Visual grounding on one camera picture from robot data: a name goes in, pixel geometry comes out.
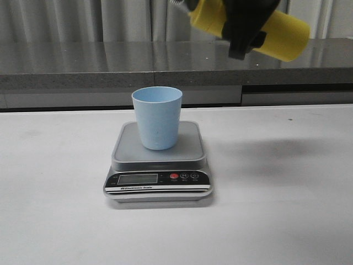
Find grey curtain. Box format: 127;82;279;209
1;0;352;44

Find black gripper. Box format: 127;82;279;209
184;1;280;59

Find yellow squeeze bottle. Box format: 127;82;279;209
188;0;311;62

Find light blue cup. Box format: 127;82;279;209
131;86;183;150

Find silver digital kitchen scale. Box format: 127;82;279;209
103;121;213;203

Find grey stone counter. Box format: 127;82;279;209
1;39;352;111

